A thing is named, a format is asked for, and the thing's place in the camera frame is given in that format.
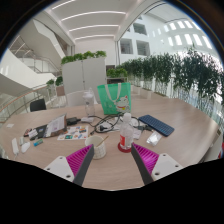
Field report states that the white chair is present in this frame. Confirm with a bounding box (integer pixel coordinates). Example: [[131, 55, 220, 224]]
[[65, 89, 99, 108]]

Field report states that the white grid-pattern mug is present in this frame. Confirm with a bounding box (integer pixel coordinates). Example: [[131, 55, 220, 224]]
[[84, 134, 107, 160]]

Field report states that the leafy green plant row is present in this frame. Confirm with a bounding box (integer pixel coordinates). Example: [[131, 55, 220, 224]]
[[60, 50, 108, 66]]

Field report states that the wide leafy planter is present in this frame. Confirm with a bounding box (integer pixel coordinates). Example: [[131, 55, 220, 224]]
[[105, 67, 129, 84]]

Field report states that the brown-backed booklet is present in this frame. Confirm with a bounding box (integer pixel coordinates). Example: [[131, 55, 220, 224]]
[[44, 113, 68, 138]]

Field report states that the tall green plant hedge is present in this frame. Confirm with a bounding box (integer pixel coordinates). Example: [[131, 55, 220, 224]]
[[118, 48, 224, 114]]

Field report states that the black cable bundle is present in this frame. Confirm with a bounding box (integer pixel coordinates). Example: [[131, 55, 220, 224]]
[[89, 114, 148, 134]]

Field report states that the labelled plastic packet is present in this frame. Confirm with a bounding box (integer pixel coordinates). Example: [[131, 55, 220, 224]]
[[132, 128, 144, 140]]

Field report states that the colourful sticker sheet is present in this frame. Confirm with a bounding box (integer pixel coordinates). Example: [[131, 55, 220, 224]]
[[57, 125, 90, 141]]

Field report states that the small leafy planter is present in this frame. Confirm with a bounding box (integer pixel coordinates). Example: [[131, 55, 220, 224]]
[[45, 75, 64, 98]]

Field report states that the flat round red coaster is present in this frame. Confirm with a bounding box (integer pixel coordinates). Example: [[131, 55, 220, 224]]
[[117, 142, 134, 154]]

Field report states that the white power strip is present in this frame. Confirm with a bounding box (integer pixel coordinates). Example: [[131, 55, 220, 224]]
[[11, 137, 20, 156]]

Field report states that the clear lidded tumbler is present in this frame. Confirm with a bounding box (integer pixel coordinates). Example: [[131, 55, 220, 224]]
[[82, 87, 96, 118]]

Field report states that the dark blue keyboard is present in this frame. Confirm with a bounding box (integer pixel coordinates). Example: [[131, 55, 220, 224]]
[[137, 114, 175, 137]]

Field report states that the black chair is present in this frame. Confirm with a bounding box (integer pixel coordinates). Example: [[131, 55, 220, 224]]
[[29, 98, 47, 113]]

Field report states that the gold spoon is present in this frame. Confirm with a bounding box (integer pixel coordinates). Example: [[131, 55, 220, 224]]
[[95, 134, 110, 148]]

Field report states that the white charger block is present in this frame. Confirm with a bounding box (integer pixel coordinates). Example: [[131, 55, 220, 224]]
[[80, 116, 95, 124]]

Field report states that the white computer mouse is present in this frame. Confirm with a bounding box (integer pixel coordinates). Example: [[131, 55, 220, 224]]
[[20, 141, 32, 154]]

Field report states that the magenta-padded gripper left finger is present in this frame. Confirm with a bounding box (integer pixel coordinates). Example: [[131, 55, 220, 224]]
[[43, 143, 95, 187]]

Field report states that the clear white-capped water bottle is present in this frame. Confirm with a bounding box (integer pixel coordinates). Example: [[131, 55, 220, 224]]
[[118, 112, 135, 151]]

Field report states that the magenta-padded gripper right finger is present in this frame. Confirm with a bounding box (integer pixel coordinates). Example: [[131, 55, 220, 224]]
[[130, 143, 184, 186]]

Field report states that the black power adapter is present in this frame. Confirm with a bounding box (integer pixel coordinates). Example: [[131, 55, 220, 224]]
[[65, 116, 82, 126]]

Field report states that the clear plastic packet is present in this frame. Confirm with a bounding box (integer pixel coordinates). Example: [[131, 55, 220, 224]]
[[145, 130, 163, 147]]

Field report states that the white cabinet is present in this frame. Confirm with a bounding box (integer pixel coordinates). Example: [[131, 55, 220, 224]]
[[61, 56, 108, 105]]

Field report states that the green cat-print tote bag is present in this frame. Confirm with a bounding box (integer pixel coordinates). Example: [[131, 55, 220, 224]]
[[96, 82, 132, 116]]

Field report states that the black flat case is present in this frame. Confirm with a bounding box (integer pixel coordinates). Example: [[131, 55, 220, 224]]
[[28, 123, 49, 139]]

